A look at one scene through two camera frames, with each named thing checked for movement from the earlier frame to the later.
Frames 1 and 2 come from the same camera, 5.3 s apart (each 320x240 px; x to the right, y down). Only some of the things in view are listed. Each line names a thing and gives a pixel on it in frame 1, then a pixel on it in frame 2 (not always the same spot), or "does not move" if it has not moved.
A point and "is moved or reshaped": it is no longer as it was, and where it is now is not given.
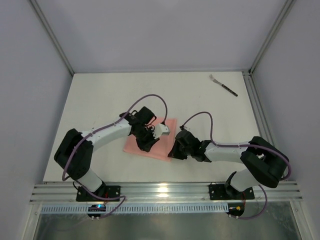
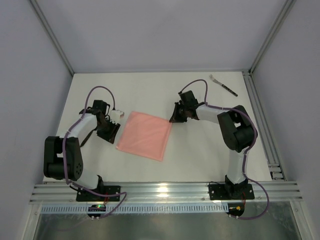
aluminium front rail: x=168 y=193 does not move
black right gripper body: x=180 y=149 → x=180 y=113
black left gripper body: x=146 y=141 → x=109 y=130
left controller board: x=96 y=208 does not move
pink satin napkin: x=159 y=150 is moved or reshaped
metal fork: x=218 y=82 does not move
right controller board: x=236 y=209 does not move
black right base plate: x=220 y=192 does not move
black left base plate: x=106 y=192 does not move
